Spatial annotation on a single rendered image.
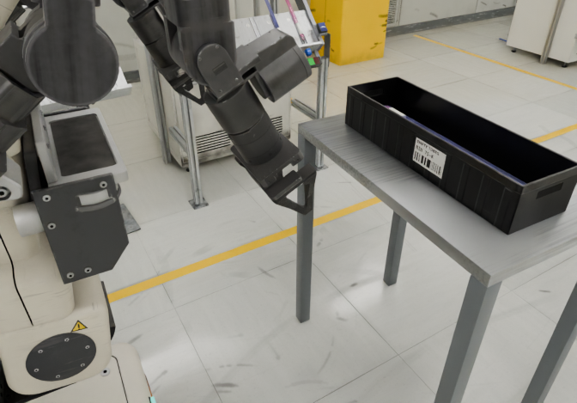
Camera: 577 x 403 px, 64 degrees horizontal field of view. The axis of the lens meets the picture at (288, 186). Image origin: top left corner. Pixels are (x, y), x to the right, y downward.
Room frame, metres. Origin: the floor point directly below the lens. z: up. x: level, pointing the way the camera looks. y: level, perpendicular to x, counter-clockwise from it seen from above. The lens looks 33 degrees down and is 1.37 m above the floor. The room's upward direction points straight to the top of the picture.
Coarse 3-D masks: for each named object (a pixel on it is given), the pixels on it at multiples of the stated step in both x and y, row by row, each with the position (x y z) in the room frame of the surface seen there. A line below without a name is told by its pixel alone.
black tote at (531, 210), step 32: (352, 96) 1.19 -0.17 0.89; (384, 96) 1.27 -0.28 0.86; (416, 96) 1.21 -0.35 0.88; (352, 128) 1.18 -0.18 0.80; (384, 128) 1.06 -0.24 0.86; (416, 128) 0.96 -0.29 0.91; (448, 128) 1.09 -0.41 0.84; (480, 128) 1.00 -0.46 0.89; (416, 160) 0.95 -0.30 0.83; (448, 160) 0.87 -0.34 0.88; (512, 160) 0.91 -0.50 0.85; (544, 160) 0.85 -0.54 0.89; (448, 192) 0.85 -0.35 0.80; (480, 192) 0.78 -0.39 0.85; (512, 192) 0.72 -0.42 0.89; (544, 192) 0.74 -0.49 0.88; (512, 224) 0.71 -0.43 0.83
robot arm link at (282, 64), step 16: (272, 32) 0.56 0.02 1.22; (208, 48) 0.47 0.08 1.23; (240, 48) 0.55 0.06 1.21; (256, 48) 0.53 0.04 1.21; (272, 48) 0.53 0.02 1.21; (288, 48) 0.54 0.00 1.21; (208, 64) 0.47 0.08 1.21; (224, 64) 0.48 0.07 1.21; (240, 64) 0.51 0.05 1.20; (256, 64) 0.52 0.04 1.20; (272, 64) 0.53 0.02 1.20; (288, 64) 0.53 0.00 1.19; (304, 64) 0.54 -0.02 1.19; (208, 80) 0.47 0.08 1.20; (224, 80) 0.48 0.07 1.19; (240, 80) 0.49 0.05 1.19; (272, 80) 0.52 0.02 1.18; (288, 80) 0.53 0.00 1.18; (304, 80) 0.55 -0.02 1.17; (272, 96) 0.52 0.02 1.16
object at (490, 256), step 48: (336, 144) 1.08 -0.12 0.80; (384, 192) 0.86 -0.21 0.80; (432, 192) 0.86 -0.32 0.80; (576, 192) 0.86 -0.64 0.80; (432, 240) 0.72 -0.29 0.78; (480, 240) 0.69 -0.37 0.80; (528, 240) 0.69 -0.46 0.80; (576, 240) 0.71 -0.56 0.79; (480, 288) 0.61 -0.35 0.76; (576, 288) 0.82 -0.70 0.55; (480, 336) 0.61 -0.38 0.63; (576, 336) 0.80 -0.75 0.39
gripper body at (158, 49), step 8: (160, 40) 0.89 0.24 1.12; (152, 48) 0.89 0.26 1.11; (160, 48) 0.89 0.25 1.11; (152, 56) 0.91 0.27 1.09; (160, 56) 0.89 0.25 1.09; (168, 56) 0.90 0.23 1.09; (160, 64) 0.90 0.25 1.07; (168, 64) 0.90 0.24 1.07; (176, 64) 0.89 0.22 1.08; (168, 72) 0.87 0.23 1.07; (168, 80) 0.87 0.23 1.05
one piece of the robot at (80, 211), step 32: (64, 128) 0.69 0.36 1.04; (96, 128) 0.69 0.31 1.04; (64, 160) 0.58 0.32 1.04; (96, 160) 0.58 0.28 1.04; (32, 192) 0.49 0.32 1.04; (64, 192) 0.51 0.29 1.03; (96, 192) 0.52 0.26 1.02; (32, 224) 0.49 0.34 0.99; (64, 224) 0.50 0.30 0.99; (96, 224) 0.52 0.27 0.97; (64, 256) 0.49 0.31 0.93; (96, 256) 0.51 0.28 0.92
